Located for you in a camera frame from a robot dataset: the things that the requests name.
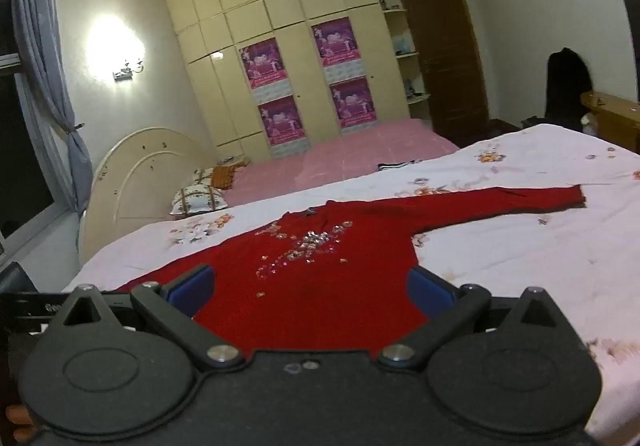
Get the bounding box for cream rounded headboard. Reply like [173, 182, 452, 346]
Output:
[77, 127, 221, 267]

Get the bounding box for wooden table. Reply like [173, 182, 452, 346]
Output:
[580, 90, 640, 154]

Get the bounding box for grey curtain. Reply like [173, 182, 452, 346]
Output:
[11, 0, 96, 214]

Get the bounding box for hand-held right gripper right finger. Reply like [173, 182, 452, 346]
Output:
[377, 266, 573, 372]

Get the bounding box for white floral bedsheet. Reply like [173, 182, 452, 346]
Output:
[62, 123, 640, 437]

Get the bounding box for red sequined sweater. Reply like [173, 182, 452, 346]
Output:
[115, 183, 586, 357]

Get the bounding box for wall lamp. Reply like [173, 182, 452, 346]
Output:
[112, 56, 146, 82]

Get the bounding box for person's left hand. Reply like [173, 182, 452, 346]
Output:
[4, 403, 37, 444]

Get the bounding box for brown wooden door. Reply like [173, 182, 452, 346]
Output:
[395, 0, 491, 134]

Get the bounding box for dark wall screen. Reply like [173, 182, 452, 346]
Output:
[619, 0, 640, 104]

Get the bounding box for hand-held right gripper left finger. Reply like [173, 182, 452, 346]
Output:
[42, 264, 246, 373]

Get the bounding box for pink bedsheet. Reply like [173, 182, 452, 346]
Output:
[220, 118, 461, 217]

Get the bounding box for dark window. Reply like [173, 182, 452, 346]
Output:
[0, 0, 56, 257]

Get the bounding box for cream corner shelves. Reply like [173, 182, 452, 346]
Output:
[372, 0, 433, 121]

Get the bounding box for cream wardrobe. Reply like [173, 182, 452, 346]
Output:
[160, 0, 478, 161]

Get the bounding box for purple wall poster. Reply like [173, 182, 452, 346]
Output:
[257, 96, 307, 147]
[311, 17, 363, 79]
[329, 77, 377, 129]
[239, 38, 292, 100]

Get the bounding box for orange cloth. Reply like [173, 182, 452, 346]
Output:
[210, 165, 251, 189]

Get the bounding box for floral checked pillow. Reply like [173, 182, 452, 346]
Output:
[192, 167, 221, 187]
[170, 185, 233, 217]

